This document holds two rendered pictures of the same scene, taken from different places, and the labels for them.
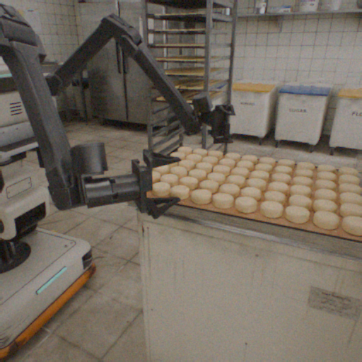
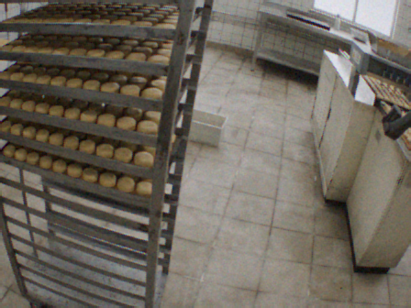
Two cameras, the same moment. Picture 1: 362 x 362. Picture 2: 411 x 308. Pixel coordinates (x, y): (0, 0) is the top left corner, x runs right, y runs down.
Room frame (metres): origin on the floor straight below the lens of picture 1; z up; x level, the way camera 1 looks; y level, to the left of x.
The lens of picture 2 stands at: (2.58, 1.07, 1.54)
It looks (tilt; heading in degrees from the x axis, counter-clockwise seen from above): 30 degrees down; 248
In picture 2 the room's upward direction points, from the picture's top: 11 degrees clockwise
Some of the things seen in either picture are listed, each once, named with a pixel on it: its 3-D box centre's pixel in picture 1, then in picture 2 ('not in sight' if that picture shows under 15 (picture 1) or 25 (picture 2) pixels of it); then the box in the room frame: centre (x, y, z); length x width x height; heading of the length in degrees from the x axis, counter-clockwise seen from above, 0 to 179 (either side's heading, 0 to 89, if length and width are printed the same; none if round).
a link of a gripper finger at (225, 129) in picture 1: (225, 135); not in sight; (1.10, -0.16, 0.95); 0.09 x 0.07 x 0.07; 22
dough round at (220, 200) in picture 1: (223, 200); not in sight; (0.67, -0.10, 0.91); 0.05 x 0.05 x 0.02
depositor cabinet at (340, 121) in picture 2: not in sight; (361, 127); (0.38, -1.16, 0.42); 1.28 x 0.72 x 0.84; 66
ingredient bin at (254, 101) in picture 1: (252, 111); not in sight; (4.32, -0.99, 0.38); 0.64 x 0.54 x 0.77; 152
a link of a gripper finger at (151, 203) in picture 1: (160, 196); not in sight; (0.61, 0.04, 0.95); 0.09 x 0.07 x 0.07; 112
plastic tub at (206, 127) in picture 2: not in sight; (204, 126); (1.53, -1.70, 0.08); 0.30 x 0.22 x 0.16; 149
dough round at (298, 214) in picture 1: (297, 214); not in sight; (0.60, -0.26, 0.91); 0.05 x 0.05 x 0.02
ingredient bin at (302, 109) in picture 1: (302, 116); not in sight; (4.01, -1.56, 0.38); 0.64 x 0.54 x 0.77; 151
